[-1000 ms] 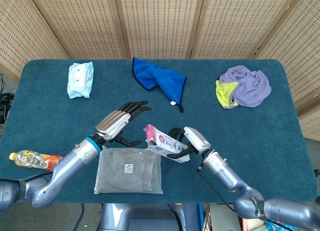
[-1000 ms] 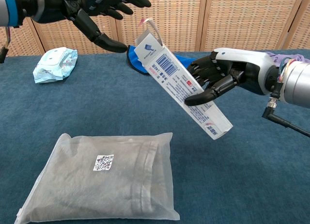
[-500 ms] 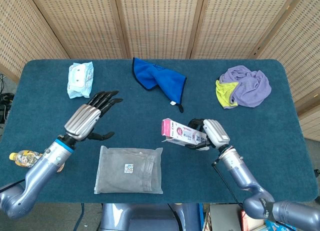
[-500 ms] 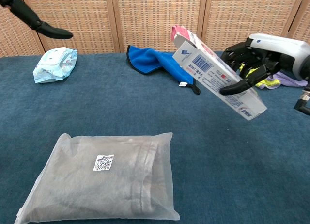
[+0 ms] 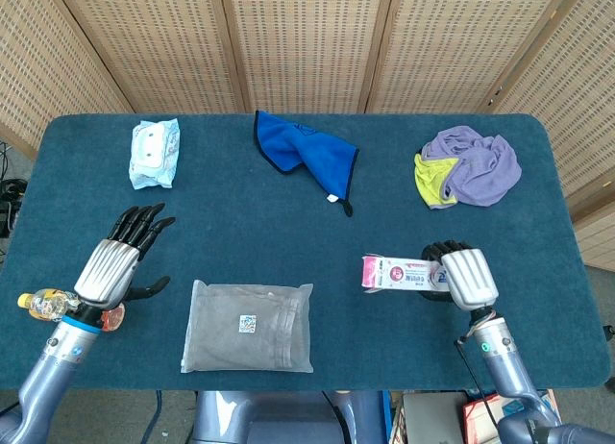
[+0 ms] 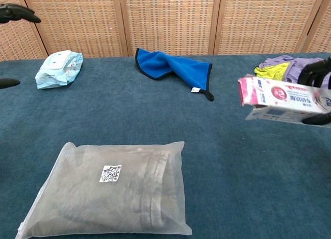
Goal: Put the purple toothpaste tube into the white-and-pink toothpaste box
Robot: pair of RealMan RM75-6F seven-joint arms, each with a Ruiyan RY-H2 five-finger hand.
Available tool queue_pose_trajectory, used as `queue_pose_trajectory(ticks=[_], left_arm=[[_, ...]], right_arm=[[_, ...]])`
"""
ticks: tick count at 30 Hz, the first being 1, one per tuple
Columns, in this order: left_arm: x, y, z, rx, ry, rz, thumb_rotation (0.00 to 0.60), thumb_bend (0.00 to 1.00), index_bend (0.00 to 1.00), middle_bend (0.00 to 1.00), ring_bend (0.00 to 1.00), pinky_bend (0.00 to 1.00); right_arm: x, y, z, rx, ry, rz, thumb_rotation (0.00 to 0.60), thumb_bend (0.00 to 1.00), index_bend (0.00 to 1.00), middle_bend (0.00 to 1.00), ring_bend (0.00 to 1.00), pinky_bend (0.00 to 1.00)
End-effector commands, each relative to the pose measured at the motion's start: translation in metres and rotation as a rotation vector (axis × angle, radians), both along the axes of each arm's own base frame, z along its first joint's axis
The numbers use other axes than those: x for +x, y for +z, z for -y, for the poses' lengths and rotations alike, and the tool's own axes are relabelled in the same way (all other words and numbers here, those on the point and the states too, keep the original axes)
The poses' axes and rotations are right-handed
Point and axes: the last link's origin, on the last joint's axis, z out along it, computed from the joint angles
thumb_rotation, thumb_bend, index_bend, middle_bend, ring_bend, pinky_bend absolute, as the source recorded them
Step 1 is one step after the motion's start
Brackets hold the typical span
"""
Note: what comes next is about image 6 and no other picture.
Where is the robot right hand silver black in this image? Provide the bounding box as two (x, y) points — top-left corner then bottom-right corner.
(297, 57), (331, 126)

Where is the robot left hand silver black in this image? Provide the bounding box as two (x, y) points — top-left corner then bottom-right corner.
(0, 3), (42, 89)

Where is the white and pink toothpaste box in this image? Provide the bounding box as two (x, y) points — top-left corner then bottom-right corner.
(237, 73), (331, 125)

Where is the crumpled purple cloth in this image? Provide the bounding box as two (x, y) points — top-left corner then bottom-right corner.
(259, 54), (331, 89)

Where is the light blue wet wipes pack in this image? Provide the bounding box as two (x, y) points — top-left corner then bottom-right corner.
(35, 50), (84, 90)

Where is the woven wooden folding screen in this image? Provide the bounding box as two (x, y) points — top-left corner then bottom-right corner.
(0, 0), (331, 63)

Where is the blue cloth with black trim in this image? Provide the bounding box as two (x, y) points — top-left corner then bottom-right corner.
(134, 48), (215, 102)

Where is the dark teal table cover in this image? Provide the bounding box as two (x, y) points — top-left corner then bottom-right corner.
(0, 51), (331, 239)

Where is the grey garment in plastic bag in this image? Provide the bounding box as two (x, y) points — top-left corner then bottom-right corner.
(14, 141), (193, 239)

